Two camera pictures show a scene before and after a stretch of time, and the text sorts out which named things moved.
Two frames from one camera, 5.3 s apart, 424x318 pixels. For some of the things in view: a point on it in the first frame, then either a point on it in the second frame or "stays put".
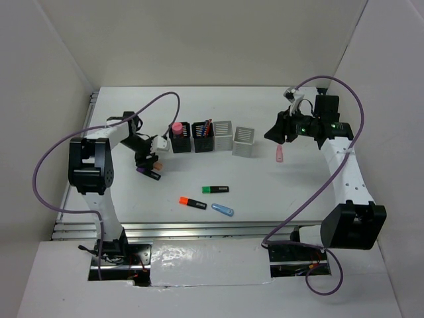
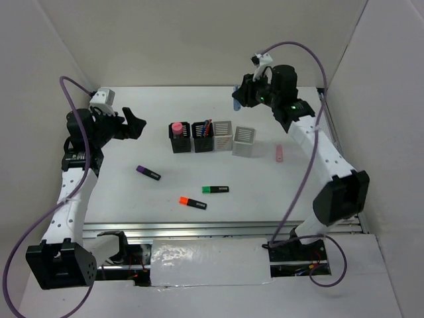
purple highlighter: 148,173 stays put
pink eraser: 279,153 stays put
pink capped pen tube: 177,128 stays put
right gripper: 283,126 → 245,95
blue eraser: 222,209 → 236,105
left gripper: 142,160 → 132,130
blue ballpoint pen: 204,128 stays put
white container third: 223,135 stays put
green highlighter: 205,189 stays put
